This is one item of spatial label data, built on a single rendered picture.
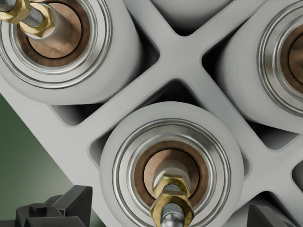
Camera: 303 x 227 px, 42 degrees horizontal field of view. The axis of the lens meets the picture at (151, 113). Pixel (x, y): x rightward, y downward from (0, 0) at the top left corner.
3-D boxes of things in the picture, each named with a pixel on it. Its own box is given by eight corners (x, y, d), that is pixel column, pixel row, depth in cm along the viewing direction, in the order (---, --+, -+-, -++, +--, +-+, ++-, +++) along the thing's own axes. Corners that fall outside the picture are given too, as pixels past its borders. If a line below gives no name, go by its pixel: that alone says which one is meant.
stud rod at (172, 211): (169, 171, 23) (169, 206, 16) (183, 181, 23) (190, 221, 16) (159, 185, 23) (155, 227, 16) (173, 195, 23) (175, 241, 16)
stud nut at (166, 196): (169, 180, 18) (169, 184, 17) (200, 202, 18) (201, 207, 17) (144, 215, 18) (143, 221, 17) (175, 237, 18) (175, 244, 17)
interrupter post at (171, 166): (162, 151, 26) (161, 158, 22) (195, 166, 26) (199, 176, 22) (146, 184, 26) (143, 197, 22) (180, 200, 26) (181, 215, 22)
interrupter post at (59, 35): (78, 19, 26) (65, 7, 22) (66, 55, 26) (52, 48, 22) (43, 7, 26) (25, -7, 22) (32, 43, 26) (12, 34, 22)
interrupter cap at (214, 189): (142, 98, 26) (142, 97, 25) (250, 147, 25) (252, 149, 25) (94, 202, 26) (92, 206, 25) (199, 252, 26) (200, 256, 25)
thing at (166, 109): (149, 86, 43) (134, 76, 25) (229, 123, 43) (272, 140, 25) (112, 165, 44) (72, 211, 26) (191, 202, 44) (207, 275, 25)
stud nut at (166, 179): (168, 166, 22) (168, 169, 21) (194, 184, 22) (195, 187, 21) (148, 195, 22) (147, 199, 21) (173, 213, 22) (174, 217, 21)
